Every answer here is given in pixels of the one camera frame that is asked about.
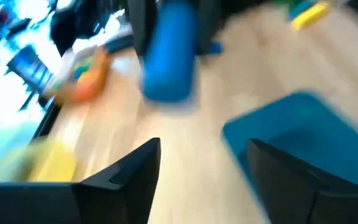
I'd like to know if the orange plastic bin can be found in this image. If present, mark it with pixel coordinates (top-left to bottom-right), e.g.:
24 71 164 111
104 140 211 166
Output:
44 45 111 105

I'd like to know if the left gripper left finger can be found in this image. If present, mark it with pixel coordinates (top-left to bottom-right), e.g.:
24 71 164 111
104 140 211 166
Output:
0 137 162 224

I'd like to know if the teal plastic bin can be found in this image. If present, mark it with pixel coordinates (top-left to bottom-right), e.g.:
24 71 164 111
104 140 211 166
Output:
221 91 358 200

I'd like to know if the blue long block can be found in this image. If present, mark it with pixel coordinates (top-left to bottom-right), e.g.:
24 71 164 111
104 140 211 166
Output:
208 41 224 56

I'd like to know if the yellow long block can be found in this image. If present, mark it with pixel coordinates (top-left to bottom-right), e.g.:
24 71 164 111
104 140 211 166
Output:
290 1 329 32

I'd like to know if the yellow plastic bin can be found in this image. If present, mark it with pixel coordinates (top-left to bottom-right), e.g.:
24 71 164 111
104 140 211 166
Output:
0 138 78 183

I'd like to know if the blue medium block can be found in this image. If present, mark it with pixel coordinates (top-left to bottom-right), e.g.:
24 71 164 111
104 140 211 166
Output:
140 2 198 104

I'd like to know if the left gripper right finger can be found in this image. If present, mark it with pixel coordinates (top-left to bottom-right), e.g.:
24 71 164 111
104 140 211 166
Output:
246 138 358 224

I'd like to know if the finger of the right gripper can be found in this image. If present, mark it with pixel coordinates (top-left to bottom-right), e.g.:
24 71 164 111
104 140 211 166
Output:
196 0 223 55
128 0 155 57

